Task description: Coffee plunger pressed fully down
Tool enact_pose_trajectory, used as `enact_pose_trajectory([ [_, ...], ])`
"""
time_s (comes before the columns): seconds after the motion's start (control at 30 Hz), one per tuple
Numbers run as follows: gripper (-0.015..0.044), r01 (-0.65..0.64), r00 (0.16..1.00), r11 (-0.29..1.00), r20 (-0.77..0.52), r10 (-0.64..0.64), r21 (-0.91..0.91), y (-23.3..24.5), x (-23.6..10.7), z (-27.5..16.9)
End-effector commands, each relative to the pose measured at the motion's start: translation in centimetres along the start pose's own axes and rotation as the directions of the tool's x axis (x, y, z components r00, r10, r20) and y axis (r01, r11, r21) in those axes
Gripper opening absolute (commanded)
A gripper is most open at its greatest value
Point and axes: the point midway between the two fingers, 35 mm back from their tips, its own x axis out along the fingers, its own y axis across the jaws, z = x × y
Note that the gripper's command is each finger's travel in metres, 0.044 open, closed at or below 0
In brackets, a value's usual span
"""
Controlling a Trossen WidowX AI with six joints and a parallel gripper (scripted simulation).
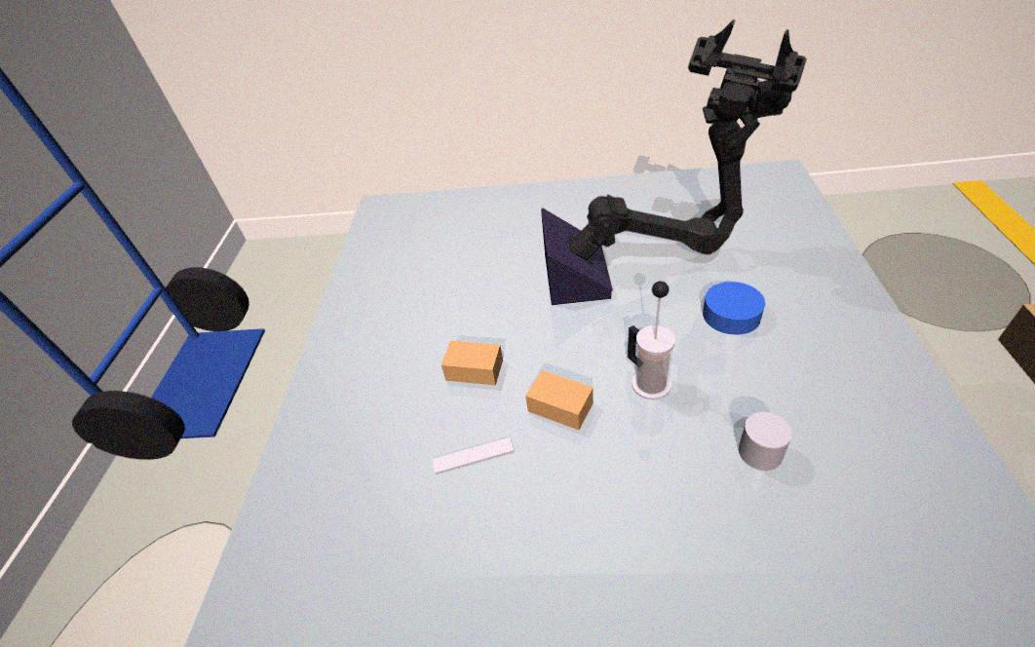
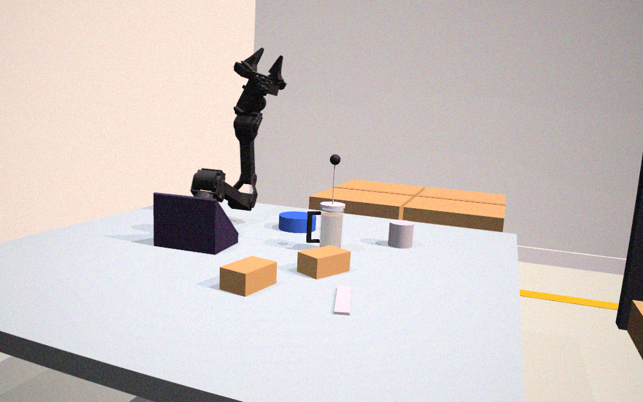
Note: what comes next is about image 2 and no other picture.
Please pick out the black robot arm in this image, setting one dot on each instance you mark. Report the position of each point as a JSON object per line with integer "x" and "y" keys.
{"x": 245, "y": 125}

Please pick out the french press with black handle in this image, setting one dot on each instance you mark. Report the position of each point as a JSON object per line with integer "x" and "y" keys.
{"x": 331, "y": 219}

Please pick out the blue short cylinder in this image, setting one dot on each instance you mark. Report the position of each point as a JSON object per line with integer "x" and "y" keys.
{"x": 295, "y": 222}

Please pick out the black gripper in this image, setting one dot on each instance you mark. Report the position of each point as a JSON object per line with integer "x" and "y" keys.
{"x": 248, "y": 70}

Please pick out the orange block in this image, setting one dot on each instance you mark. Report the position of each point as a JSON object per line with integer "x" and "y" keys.
{"x": 248, "y": 275}
{"x": 323, "y": 262}

